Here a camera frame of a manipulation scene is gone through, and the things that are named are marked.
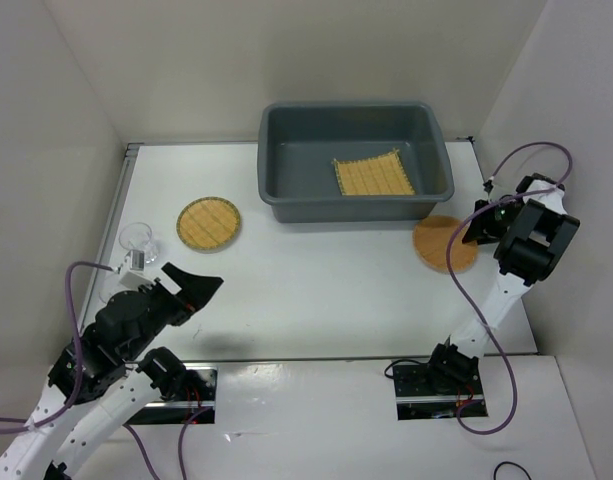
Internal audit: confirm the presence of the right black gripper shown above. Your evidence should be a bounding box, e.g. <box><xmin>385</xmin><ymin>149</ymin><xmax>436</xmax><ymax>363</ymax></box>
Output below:
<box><xmin>462</xmin><ymin>199</ymin><xmax>525</xmax><ymax>246</ymax></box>

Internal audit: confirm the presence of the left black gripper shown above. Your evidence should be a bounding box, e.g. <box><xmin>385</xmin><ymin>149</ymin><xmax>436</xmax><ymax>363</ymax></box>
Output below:
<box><xmin>125</xmin><ymin>261</ymin><xmax>224</xmax><ymax>359</ymax></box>

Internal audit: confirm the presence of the round orange woven basket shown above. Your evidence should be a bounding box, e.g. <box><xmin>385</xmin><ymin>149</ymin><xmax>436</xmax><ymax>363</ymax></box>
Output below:
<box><xmin>412</xmin><ymin>215</ymin><xmax>478</xmax><ymax>273</ymax></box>

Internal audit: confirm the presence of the square woven bamboo mat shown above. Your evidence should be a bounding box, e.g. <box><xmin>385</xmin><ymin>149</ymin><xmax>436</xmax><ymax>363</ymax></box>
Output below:
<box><xmin>333</xmin><ymin>149</ymin><xmax>416</xmax><ymax>196</ymax></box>

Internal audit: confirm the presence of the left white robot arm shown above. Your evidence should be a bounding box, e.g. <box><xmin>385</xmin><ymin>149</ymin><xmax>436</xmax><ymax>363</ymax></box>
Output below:
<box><xmin>0</xmin><ymin>263</ymin><xmax>223</xmax><ymax>479</ymax></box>

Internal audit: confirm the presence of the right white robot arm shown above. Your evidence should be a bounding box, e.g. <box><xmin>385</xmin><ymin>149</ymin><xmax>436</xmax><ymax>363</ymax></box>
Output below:
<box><xmin>424</xmin><ymin>173</ymin><xmax>580</xmax><ymax>393</ymax></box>

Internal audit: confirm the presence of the grey plastic bin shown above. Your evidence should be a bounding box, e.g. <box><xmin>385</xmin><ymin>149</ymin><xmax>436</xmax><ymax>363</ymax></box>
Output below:
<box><xmin>257</xmin><ymin>101</ymin><xmax>455</xmax><ymax>223</ymax></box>

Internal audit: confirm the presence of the round green-rimmed bamboo tray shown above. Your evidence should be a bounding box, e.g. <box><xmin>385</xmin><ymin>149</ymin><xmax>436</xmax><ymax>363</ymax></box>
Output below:
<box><xmin>176</xmin><ymin>196</ymin><xmax>242</xmax><ymax>252</ymax></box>

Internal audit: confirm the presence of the clear glass cup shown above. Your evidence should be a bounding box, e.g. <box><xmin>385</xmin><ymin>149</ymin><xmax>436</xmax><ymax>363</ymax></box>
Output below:
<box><xmin>99</xmin><ymin>279</ymin><xmax>121</xmax><ymax>304</ymax></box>
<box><xmin>119</xmin><ymin>222</ymin><xmax>159</xmax><ymax>265</ymax></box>

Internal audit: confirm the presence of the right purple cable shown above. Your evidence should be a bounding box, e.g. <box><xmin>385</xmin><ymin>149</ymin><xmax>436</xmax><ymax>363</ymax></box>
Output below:
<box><xmin>444</xmin><ymin>142</ymin><xmax>574</xmax><ymax>435</ymax></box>

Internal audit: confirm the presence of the purple cable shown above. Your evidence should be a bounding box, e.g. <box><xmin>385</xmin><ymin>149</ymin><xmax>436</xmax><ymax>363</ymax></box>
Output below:
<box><xmin>0</xmin><ymin>260</ymin><xmax>192</xmax><ymax>480</ymax></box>
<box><xmin>444</xmin><ymin>142</ymin><xmax>574</xmax><ymax>435</ymax></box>

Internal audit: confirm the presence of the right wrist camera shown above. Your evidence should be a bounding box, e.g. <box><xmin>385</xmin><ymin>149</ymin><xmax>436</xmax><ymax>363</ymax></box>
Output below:
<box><xmin>483</xmin><ymin>176</ymin><xmax>499</xmax><ymax>199</ymax></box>

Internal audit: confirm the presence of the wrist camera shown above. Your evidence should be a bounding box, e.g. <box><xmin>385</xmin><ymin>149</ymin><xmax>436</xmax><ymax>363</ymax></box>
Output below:
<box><xmin>483</xmin><ymin>176</ymin><xmax>499</xmax><ymax>199</ymax></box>
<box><xmin>115</xmin><ymin>249</ymin><xmax>151</xmax><ymax>290</ymax></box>

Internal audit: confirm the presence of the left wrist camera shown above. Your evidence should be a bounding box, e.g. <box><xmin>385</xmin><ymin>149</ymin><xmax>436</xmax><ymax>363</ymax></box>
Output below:
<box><xmin>115</xmin><ymin>249</ymin><xmax>151</xmax><ymax>290</ymax></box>

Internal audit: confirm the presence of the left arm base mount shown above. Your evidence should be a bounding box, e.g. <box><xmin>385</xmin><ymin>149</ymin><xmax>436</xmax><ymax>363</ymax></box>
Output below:
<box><xmin>127</xmin><ymin>362</ymin><xmax>218</xmax><ymax>426</ymax></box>

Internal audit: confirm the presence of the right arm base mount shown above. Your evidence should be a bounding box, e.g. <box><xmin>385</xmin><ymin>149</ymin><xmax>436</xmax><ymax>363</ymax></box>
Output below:
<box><xmin>384</xmin><ymin>358</ymin><xmax>488</xmax><ymax>421</ymax></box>

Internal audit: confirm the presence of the black cable loop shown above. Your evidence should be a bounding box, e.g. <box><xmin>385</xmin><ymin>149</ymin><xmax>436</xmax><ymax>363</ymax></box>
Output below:
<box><xmin>493</xmin><ymin>461</ymin><xmax>533</xmax><ymax>480</ymax></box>

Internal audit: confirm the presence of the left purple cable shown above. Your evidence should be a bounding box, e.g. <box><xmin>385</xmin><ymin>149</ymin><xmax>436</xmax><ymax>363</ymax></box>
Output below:
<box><xmin>0</xmin><ymin>260</ymin><xmax>192</xmax><ymax>480</ymax></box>

